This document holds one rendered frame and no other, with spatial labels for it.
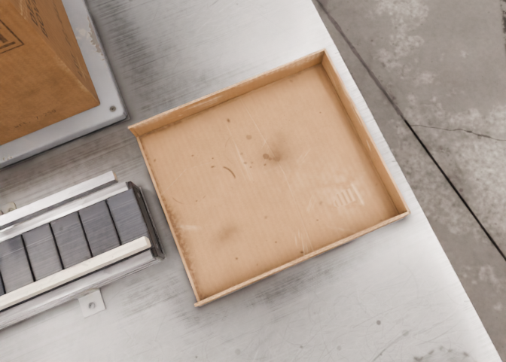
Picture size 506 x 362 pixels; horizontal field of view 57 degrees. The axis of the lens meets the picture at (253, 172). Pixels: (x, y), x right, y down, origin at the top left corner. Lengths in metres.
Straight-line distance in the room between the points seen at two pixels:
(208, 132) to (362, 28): 1.16
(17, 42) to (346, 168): 0.43
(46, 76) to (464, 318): 0.61
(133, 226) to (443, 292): 0.41
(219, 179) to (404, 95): 1.11
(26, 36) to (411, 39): 1.42
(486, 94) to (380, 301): 1.21
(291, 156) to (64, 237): 0.32
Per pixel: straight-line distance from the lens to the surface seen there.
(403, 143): 1.61
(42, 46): 0.58
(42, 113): 0.70
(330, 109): 0.69
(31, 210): 0.58
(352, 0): 1.82
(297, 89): 0.70
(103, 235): 0.63
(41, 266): 0.66
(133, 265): 0.62
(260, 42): 0.74
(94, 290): 0.67
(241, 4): 0.78
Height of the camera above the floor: 1.47
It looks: 75 degrees down
